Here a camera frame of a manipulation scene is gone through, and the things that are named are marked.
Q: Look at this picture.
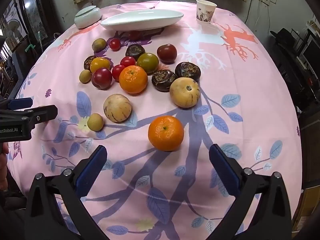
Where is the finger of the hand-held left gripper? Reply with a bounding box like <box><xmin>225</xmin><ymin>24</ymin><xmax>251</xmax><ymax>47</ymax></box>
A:
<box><xmin>0</xmin><ymin>97</ymin><xmax>34</xmax><ymax>110</ymax></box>
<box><xmin>0</xmin><ymin>104</ymin><xmax>58</xmax><ymax>132</ymax></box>

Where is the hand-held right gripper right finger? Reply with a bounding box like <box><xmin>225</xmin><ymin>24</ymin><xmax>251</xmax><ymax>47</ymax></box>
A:
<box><xmin>205</xmin><ymin>144</ymin><xmax>293</xmax><ymax>240</ymax></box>

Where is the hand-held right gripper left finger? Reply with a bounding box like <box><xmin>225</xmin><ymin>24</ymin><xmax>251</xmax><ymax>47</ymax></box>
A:
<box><xmin>24</xmin><ymin>144</ymin><xmax>110</xmax><ymax>240</ymax></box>

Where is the small tan round fruit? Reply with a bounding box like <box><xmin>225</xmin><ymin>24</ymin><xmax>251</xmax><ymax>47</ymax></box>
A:
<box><xmin>79</xmin><ymin>69</ymin><xmax>92</xmax><ymax>84</ymax></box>
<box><xmin>92</xmin><ymin>38</ymin><xmax>107</xmax><ymax>52</ymax></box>
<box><xmin>87</xmin><ymin>113</ymin><xmax>104</xmax><ymax>132</ymax></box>

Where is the striped cream pepino melon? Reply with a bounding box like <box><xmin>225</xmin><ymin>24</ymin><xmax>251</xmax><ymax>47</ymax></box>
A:
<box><xmin>103</xmin><ymin>94</ymin><xmax>132</xmax><ymax>123</ymax></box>
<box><xmin>169</xmin><ymin>77</ymin><xmax>200</xmax><ymax>108</ymax></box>

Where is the dark brown water chestnut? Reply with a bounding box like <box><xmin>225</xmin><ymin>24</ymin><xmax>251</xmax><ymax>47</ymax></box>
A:
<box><xmin>175</xmin><ymin>62</ymin><xmax>201</xmax><ymax>82</ymax></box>
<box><xmin>83</xmin><ymin>55</ymin><xmax>97</xmax><ymax>70</ymax></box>
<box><xmin>125</xmin><ymin>44</ymin><xmax>146</xmax><ymax>58</ymax></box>
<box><xmin>152</xmin><ymin>69</ymin><xmax>177</xmax><ymax>92</ymax></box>

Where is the red plum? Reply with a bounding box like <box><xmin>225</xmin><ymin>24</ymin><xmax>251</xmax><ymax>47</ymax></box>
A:
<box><xmin>91</xmin><ymin>67</ymin><xmax>113</xmax><ymax>90</ymax></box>

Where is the mandarin orange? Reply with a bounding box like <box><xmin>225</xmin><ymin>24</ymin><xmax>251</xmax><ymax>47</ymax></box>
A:
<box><xmin>148</xmin><ymin>116</ymin><xmax>185</xmax><ymax>152</ymax></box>
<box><xmin>119</xmin><ymin>65</ymin><xmax>148</xmax><ymax>94</ymax></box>

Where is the yellow tomato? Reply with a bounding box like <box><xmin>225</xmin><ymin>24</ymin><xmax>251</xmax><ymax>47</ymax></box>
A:
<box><xmin>90</xmin><ymin>57</ymin><xmax>111</xmax><ymax>73</ymax></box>

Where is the green-brown tomato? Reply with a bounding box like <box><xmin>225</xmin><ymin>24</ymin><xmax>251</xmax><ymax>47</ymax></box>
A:
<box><xmin>136</xmin><ymin>53</ymin><xmax>159</xmax><ymax>75</ymax></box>

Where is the dark red tomato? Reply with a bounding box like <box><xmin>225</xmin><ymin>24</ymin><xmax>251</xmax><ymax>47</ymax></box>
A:
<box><xmin>157</xmin><ymin>44</ymin><xmax>178</xmax><ymax>63</ymax></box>

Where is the white oval plate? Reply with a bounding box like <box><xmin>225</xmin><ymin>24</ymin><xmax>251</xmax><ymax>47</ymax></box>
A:
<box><xmin>100</xmin><ymin>10</ymin><xmax>184</xmax><ymax>32</ymax></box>

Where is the person's left hand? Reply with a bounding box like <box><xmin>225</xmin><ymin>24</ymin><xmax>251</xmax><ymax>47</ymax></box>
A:
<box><xmin>0</xmin><ymin>152</ymin><xmax>9</xmax><ymax>191</ymax></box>

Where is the pink printed tablecloth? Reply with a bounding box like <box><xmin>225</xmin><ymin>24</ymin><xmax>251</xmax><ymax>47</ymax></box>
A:
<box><xmin>6</xmin><ymin>1</ymin><xmax>302</xmax><ymax>240</ymax></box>

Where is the white electric fan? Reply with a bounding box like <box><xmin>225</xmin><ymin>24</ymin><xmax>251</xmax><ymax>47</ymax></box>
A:
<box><xmin>5</xmin><ymin>20</ymin><xmax>22</xmax><ymax>39</ymax></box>

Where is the cardboard box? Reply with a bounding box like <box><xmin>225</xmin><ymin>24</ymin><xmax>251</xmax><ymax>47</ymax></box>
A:
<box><xmin>292</xmin><ymin>185</ymin><xmax>320</xmax><ymax>232</ymax></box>

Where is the dark wooden cabinet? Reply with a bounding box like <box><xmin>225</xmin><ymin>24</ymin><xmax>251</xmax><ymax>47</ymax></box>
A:
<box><xmin>14</xmin><ymin>0</ymin><xmax>59</xmax><ymax>49</ymax></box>

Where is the white lidded ceramic jar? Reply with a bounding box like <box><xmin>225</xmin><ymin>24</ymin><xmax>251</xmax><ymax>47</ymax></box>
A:
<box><xmin>74</xmin><ymin>5</ymin><xmax>102</xmax><ymax>29</ymax></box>

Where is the computer monitor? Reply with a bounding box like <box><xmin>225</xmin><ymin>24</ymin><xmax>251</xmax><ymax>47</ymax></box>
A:
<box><xmin>299</xmin><ymin>32</ymin><xmax>320</xmax><ymax>67</ymax></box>

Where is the printed paper cup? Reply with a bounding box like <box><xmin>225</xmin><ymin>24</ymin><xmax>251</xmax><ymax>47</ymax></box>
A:
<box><xmin>196</xmin><ymin>0</ymin><xmax>217</xmax><ymax>25</ymax></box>

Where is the black power cable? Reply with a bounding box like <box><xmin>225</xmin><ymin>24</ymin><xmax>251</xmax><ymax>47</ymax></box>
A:
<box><xmin>244</xmin><ymin>0</ymin><xmax>254</xmax><ymax>25</ymax></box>

